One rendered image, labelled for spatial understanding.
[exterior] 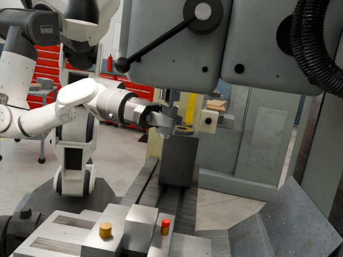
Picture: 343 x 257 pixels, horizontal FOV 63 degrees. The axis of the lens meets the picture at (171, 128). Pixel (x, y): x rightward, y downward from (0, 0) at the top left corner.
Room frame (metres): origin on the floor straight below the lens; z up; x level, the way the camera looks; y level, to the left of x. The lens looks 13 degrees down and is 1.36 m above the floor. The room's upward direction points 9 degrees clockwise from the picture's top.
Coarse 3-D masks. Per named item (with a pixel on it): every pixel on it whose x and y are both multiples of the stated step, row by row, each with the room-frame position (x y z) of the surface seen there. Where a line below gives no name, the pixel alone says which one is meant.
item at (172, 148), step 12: (180, 132) 0.96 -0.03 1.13; (192, 132) 0.98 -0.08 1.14; (168, 144) 0.94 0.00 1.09; (180, 144) 0.94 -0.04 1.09; (192, 144) 0.94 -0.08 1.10; (168, 156) 0.94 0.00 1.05; (180, 156) 0.94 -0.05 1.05; (192, 156) 0.94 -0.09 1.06; (168, 168) 0.94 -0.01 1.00; (180, 168) 0.94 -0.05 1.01; (192, 168) 0.94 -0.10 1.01; (168, 180) 0.94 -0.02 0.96; (180, 180) 0.94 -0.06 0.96
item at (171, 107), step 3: (162, 102) 0.66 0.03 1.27; (159, 105) 0.64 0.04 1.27; (162, 105) 0.63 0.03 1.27; (165, 105) 0.63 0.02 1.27; (168, 105) 0.64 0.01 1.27; (171, 105) 0.64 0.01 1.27; (174, 105) 0.65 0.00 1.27; (177, 105) 0.66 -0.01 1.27; (162, 108) 0.63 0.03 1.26; (165, 108) 0.63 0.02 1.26; (168, 108) 0.63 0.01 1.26; (171, 108) 0.63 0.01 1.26; (174, 108) 0.63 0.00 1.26; (177, 108) 0.64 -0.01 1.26
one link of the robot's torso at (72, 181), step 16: (96, 128) 1.25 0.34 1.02; (64, 144) 1.23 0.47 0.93; (80, 144) 1.26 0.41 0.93; (96, 144) 1.26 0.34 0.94; (64, 160) 1.26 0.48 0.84; (80, 160) 1.30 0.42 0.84; (64, 176) 1.28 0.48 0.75; (80, 176) 1.30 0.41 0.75; (64, 192) 1.30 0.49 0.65; (80, 192) 1.32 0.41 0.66
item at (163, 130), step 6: (162, 114) 0.63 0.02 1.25; (168, 114) 0.63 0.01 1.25; (174, 114) 0.63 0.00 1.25; (174, 120) 0.64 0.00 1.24; (156, 126) 0.64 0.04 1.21; (174, 126) 0.64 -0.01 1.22; (156, 132) 0.64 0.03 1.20; (162, 132) 0.63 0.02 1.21; (168, 132) 0.63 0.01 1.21; (174, 132) 0.64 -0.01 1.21
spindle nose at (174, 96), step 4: (160, 92) 0.64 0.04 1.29; (164, 92) 0.63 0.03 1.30; (172, 92) 0.63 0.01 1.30; (176, 92) 0.63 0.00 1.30; (180, 92) 0.64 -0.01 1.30; (160, 96) 0.64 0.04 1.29; (164, 96) 0.63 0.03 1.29; (172, 96) 0.63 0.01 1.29; (176, 96) 0.63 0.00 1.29; (172, 100) 0.63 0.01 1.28; (176, 100) 0.63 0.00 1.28
